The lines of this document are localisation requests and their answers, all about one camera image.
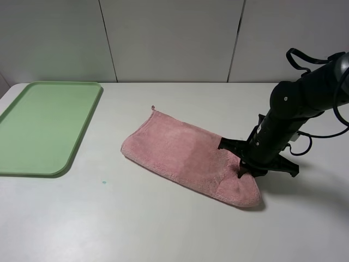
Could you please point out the pink fluffy towel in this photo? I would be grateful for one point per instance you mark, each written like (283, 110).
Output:
(189, 156)

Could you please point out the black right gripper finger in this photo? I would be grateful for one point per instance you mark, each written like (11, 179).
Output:
(281, 164)
(237, 147)

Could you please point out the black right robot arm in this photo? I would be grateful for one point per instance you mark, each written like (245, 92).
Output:
(322, 86)

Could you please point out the green plastic tray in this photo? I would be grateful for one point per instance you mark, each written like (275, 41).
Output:
(42, 129)

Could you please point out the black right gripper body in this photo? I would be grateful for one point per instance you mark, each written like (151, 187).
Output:
(260, 156)

